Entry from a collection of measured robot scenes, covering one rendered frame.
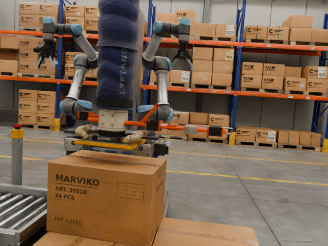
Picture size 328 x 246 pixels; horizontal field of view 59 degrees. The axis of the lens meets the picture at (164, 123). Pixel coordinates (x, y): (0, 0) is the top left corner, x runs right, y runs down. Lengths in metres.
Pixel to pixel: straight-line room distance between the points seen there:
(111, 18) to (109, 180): 0.87
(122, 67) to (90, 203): 0.77
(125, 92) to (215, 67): 7.34
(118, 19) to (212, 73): 7.50
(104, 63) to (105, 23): 0.21
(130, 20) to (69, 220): 1.16
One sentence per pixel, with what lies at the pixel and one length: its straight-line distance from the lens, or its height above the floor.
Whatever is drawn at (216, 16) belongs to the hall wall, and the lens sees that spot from 10.50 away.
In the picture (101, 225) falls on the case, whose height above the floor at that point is 0.63.
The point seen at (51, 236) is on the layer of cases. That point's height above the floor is 0.54.
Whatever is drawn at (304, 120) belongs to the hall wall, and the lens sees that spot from 10.88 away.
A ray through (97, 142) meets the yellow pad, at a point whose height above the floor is 1.07.
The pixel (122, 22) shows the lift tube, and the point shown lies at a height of 1.73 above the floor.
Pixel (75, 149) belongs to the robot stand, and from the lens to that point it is 2.23.
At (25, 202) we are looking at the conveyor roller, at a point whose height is 0.54.
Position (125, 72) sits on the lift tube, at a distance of 1.66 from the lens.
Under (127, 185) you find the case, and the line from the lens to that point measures 1.59.
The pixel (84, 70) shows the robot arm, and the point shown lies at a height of 1.52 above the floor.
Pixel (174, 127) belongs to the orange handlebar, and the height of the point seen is 1.18.
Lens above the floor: 1.36
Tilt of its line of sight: 6 degrees down
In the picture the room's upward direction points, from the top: 4 degrees clockwise
